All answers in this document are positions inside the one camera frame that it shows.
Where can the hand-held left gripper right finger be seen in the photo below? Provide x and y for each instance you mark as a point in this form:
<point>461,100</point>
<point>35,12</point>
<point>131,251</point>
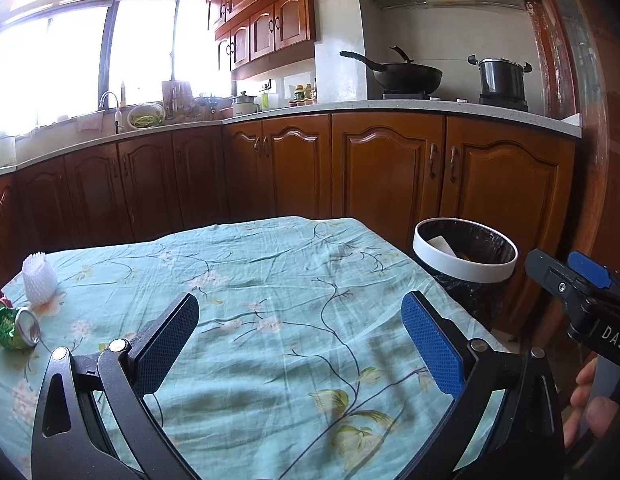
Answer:
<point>432,345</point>

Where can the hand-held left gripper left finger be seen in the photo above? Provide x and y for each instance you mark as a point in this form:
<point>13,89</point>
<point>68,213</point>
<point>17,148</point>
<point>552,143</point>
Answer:
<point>167,340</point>

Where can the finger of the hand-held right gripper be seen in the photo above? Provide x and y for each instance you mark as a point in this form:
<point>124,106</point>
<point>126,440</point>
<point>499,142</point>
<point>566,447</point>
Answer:
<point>590,267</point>
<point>550,272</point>

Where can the white trash bin black liner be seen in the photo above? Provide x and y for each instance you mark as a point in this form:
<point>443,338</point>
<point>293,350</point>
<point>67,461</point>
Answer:
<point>465,272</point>

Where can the white tissue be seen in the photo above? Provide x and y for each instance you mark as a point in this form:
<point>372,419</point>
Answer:
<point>442,246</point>

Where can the person's right hand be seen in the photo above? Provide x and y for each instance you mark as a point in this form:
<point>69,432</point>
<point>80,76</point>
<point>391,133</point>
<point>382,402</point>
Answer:
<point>597,422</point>

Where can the floral teal tablecloth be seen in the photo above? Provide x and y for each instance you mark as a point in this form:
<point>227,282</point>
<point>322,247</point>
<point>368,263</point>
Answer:
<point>270,285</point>

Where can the small white foam fruit net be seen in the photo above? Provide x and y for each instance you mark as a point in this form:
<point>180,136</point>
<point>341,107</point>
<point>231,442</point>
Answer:
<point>39,280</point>

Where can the crushed green can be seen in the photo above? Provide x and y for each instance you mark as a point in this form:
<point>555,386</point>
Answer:
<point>14,327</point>

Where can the black induction cooker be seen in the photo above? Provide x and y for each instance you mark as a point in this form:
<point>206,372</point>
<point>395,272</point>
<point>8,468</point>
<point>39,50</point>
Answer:
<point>504,105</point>

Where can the wooden lower kitchen cabinets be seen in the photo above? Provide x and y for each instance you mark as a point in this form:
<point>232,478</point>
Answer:
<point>380,170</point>

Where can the wooden kitchen cabinets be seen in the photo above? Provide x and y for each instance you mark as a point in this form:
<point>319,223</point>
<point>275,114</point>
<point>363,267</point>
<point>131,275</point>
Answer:
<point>380,170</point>
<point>270,15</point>

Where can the steel cooking pot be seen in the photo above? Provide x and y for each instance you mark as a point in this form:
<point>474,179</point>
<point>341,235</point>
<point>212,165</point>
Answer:
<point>501,79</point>

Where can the green vegetable basket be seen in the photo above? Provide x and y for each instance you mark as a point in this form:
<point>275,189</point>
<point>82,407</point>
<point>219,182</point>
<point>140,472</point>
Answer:
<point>145,116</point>

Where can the gas stove burner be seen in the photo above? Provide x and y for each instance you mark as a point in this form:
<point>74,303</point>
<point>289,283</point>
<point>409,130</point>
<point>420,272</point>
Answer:
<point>406,95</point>

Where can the grey kitchen countertop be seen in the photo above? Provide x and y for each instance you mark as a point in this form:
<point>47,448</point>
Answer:
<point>390,107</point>

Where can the metal sink faucet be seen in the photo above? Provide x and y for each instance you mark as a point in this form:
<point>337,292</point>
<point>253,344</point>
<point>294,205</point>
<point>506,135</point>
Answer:
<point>109,105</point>

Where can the black wok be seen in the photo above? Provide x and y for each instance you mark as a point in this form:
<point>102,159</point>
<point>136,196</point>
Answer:
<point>407,75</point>

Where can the rice cooker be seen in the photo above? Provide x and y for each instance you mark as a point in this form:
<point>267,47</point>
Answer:
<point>244,105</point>

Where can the white pot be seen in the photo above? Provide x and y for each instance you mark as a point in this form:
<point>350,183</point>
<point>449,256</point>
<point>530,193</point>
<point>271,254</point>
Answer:
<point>2,150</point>

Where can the white container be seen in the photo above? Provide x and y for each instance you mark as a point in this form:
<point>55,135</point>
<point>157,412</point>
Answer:
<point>272,100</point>

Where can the seasoning jar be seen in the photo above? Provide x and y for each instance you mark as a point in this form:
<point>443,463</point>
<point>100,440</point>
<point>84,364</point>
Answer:
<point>299,94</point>
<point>309,93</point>

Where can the kitchen window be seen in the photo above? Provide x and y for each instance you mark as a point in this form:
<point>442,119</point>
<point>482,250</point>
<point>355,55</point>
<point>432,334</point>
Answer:
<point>64,60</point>

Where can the wooden upper kitchen cabinets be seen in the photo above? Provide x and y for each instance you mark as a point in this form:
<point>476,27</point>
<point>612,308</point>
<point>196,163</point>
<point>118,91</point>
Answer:
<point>270,15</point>

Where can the wooden door frame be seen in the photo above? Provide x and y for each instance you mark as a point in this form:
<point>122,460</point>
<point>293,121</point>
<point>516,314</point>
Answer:
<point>580,110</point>

